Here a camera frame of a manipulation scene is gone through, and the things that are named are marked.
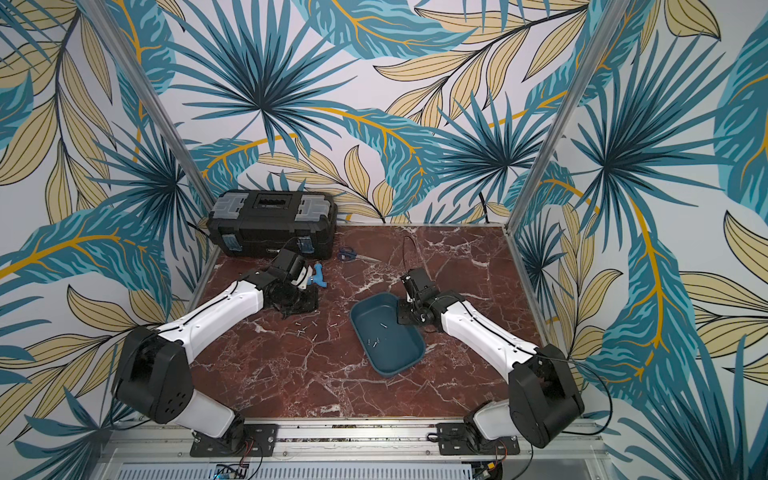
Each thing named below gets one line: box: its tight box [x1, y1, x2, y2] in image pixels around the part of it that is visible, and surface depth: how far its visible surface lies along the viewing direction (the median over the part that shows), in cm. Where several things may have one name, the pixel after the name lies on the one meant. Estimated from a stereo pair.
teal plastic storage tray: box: [350, 292, 426, 377], surface depth 93 cm
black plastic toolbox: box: [207, 189, 338, 260], surface depth 102 cm
